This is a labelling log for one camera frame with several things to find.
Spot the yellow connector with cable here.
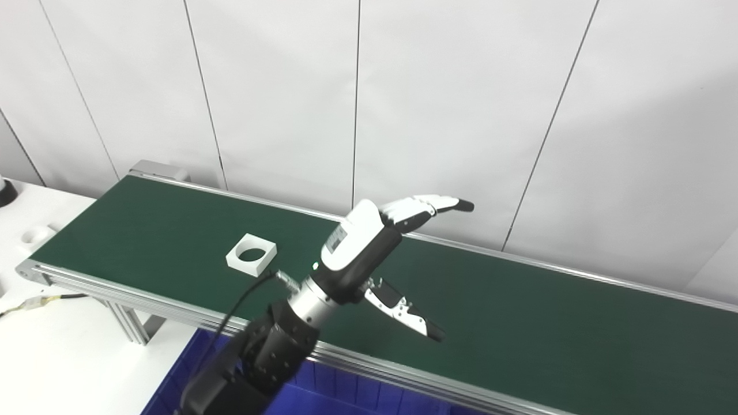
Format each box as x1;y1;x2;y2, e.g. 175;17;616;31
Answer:
0;293;87;318

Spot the white square part round hole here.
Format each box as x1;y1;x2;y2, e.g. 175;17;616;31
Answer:
226;233;277;275

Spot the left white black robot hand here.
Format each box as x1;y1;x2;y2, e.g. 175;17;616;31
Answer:
313;194;475;342

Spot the green conveyor belt aluminium frame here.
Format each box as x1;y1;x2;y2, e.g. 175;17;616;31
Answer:
16;160;738;415

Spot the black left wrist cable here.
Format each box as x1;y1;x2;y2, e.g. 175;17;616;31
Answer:
214;269;302;342

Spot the blue plastic bin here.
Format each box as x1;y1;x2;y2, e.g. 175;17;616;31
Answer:
141;329;491;415

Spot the aluminium conveyor leg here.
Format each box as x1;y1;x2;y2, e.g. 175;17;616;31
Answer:
86;297;168;345

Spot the grey conveyor motor housing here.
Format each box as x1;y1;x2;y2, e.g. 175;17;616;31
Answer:
130;160;191;183

